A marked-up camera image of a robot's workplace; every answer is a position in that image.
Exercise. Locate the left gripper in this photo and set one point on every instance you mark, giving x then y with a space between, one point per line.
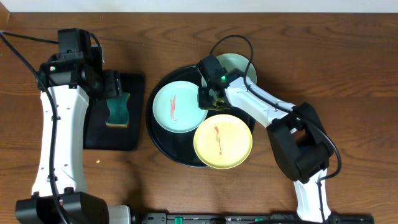
114 88

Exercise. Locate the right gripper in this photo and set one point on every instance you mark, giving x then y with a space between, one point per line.
203 103

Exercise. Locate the green scouring sponge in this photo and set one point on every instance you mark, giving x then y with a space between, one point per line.
118 111

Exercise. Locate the light blue plate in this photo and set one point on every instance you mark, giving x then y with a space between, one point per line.
175 107

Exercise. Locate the yellow plate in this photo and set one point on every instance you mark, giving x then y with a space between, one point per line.
222 141

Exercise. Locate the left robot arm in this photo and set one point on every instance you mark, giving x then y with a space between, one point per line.
68 83

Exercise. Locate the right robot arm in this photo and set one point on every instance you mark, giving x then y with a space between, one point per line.
300 145

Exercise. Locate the black rectangular tray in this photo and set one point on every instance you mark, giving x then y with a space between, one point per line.
97 135

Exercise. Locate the pale green plate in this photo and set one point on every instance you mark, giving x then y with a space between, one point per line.
231 61

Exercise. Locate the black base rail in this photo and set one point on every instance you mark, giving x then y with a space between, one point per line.
163 218

